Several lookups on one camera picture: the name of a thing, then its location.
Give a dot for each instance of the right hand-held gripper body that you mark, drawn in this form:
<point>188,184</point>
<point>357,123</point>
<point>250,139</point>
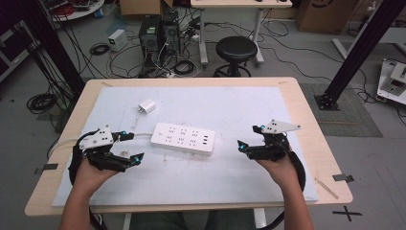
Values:
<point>274,145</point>

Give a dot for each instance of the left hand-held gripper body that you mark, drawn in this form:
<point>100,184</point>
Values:
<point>95,139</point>

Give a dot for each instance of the white charger plug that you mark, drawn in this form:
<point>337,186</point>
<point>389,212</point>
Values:
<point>147,106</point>

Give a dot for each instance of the white power strip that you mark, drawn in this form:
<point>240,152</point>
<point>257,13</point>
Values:
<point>183,138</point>

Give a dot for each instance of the person's right hand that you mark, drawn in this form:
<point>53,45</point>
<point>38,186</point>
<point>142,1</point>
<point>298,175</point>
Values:
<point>281,172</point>

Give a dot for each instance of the person's left hand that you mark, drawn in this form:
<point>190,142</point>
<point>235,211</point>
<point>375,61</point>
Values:
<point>89,175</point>

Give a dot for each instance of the white table mat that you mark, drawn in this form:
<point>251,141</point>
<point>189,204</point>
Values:
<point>223,179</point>

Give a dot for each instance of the black tape strip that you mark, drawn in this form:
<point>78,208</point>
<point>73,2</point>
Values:
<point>343,178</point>
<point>48,167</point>

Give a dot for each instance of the thin wooden stick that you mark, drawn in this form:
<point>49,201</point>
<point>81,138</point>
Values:
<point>326,188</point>

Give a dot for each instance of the person's left leg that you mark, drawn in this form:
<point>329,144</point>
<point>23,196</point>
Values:
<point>158,222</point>

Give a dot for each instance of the person's leg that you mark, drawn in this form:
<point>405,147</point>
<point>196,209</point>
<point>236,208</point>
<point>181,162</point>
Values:
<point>158,222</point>
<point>231,220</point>

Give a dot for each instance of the person's right leg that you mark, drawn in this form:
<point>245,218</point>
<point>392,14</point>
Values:
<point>231,220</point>

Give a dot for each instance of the grey floor mat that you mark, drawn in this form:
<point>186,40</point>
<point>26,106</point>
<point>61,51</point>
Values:
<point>348,118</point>

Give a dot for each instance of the black round stool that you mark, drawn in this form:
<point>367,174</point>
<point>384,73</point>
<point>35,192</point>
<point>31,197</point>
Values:
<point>236,48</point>

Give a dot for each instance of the white power supply box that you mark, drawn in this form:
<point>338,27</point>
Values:
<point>117,39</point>

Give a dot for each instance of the black tape cross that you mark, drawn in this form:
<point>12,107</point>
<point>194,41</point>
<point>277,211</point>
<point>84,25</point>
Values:
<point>347,213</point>

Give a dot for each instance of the black computer tower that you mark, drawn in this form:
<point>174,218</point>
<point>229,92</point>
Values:
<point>150,38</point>
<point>170,32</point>

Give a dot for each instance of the white desk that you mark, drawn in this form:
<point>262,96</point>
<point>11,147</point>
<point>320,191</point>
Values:
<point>239,4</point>

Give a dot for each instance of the small cardboard box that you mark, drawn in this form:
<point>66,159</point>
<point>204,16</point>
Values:
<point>140,7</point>

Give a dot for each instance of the round white table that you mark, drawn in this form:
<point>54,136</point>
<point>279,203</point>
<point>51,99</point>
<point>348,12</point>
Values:
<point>76,8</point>

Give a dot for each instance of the large cardboard box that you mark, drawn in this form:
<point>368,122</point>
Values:
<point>325,14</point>

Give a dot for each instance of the white device on floor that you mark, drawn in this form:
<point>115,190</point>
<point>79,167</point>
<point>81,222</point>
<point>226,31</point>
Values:
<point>394,81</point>

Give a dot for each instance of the black metal post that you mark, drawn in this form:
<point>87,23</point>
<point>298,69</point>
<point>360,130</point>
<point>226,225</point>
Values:
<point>51,41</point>
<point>360,51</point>

